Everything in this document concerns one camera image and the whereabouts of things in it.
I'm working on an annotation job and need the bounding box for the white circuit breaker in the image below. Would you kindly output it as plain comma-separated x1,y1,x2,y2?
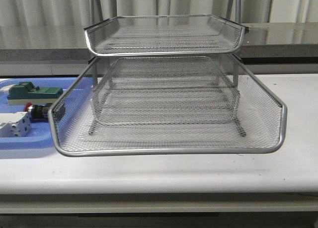
0,112,31,138

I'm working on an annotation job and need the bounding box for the silver metal rack frame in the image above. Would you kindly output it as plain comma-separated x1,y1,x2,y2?
88,0,247,138

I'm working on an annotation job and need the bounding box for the green and beige switch block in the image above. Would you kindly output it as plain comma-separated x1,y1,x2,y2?
0,81,63,105

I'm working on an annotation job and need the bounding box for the red emergency stop button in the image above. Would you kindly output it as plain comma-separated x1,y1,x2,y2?
23,102,53,121

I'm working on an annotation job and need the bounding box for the blue plastic tray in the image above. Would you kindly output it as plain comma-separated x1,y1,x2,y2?
0,77,93,150

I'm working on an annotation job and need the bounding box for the silver mesh tray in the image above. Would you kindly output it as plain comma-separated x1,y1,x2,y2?
84,14,248,57
49,54,287,156
92,88,239,126

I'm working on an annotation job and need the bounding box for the grey stone counter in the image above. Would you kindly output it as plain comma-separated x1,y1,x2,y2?
0,22,318,64

